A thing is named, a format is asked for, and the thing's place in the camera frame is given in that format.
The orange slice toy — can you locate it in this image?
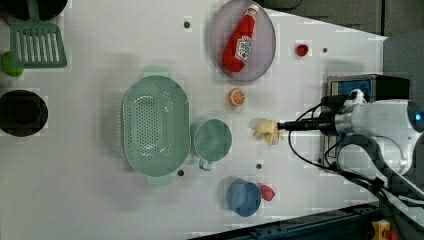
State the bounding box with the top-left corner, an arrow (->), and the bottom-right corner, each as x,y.
227,88 -> 246,107

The black cylinder container lower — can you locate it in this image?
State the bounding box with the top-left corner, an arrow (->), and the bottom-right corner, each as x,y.
0,0 -> 68,21

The green slotted spatula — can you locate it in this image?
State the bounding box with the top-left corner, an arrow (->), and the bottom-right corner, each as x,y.
10,0 -> 67,69

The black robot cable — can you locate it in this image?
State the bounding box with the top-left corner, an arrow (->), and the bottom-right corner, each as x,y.
288,103 -> 424,214

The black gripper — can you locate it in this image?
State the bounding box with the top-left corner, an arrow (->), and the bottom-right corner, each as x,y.
277,95 -> 348,136

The grey round plate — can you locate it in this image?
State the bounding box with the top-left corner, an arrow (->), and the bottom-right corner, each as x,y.
208,0 -> 276,81

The black cylinder container upper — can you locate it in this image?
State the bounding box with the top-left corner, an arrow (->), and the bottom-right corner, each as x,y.
0,90 -> 48,137

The yellow plush banana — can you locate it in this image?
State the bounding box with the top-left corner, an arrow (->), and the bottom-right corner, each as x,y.
253,119 -> 284,146

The red strawberry toy near cup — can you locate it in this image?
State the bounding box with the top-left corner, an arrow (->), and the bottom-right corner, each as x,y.
259,184 -> 275,201

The green mug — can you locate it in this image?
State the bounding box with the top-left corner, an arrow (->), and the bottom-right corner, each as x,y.
191,119 -> 232,171

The blue cup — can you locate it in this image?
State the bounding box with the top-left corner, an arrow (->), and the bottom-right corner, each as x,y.
226,179 -> 262,217

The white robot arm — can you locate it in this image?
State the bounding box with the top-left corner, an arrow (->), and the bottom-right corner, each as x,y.
276,89 -> 423,230

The red plush ketchup bottle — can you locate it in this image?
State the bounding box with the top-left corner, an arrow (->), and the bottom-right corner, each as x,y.
222,4 -> 259,73

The black cylinder container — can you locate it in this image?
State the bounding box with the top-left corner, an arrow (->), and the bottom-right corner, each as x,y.
0,90 -> 48,137
0,0 -> 68,21

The red strawberry toy near plate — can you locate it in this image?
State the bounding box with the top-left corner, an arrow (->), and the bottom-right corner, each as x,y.
296,44 -> 309,57

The green colander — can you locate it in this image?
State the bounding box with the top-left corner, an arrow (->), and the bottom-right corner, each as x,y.
121,65 -> 191,186

